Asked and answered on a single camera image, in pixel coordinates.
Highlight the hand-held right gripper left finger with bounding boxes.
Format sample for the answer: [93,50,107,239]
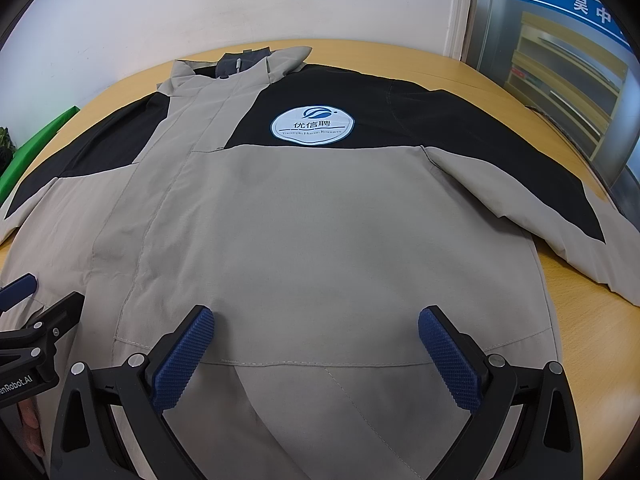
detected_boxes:
[48,304,216,480]

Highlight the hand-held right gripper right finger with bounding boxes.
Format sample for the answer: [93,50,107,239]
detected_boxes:
[417,304,584,480]

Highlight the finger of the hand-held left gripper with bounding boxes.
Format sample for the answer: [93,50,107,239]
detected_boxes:
[0,291,86,367]
[0,273,39,315]

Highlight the beige and black jacket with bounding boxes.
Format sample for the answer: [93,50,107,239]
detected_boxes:
[0,46,640,480]

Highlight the person's left hand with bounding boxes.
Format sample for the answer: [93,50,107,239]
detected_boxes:
[12,399,48,458]

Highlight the green table cloth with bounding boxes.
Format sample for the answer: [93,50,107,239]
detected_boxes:
[0,105,81,206]

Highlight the potted green plant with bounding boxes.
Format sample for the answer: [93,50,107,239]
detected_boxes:
[0,127,16,173]

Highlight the blue sign strip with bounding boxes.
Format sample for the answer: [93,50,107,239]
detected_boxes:
[492,0,638,48]

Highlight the glass door with metal frame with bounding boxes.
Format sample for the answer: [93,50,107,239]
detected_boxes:
[465,0,640,203]

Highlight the white wall conduit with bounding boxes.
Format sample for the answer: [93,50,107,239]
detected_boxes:
[446,0,477,61]

